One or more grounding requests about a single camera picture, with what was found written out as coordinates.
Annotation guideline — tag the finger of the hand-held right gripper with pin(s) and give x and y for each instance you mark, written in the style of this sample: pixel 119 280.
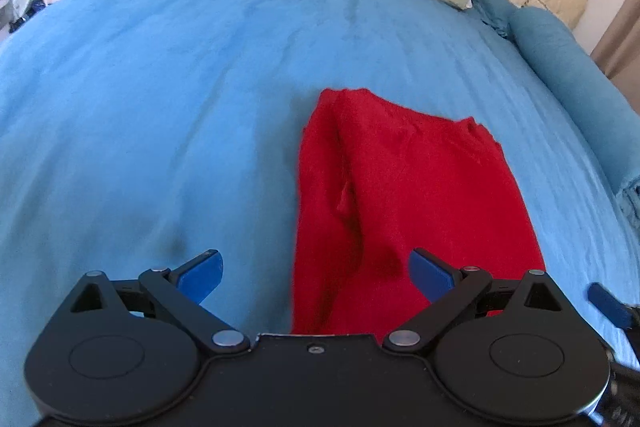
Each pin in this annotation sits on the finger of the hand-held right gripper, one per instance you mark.
pixel 610 304

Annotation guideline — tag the blue bed sheet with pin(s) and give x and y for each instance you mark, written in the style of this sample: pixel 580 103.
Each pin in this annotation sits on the blue bed sheet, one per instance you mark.
pixel 150 122

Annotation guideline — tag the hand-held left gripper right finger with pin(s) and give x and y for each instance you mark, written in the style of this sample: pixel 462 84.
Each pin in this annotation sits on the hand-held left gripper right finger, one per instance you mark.
pixel 429 276

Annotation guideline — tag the beige curtain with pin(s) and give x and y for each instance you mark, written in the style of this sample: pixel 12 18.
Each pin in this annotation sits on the beige curtain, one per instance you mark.
pixel 617 42

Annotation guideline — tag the red knit sweater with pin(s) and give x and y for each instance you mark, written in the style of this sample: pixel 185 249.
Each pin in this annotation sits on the red knit sweater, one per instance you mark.
pixel 400 212

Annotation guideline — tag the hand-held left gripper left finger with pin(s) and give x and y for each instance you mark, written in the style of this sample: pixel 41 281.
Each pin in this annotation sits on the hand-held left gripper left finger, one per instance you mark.
pixel 201 278

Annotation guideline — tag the folded blue duvet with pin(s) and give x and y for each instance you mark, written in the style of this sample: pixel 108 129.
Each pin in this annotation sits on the folded blue duvet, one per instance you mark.
pixel 570 77

